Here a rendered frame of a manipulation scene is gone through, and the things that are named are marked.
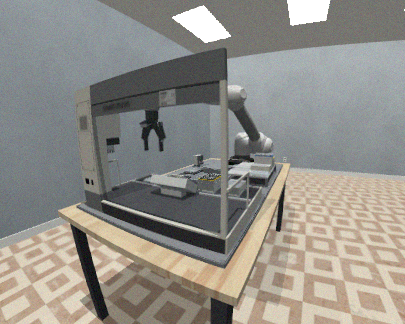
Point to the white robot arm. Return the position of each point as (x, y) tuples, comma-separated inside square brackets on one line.
[(258, 142)]

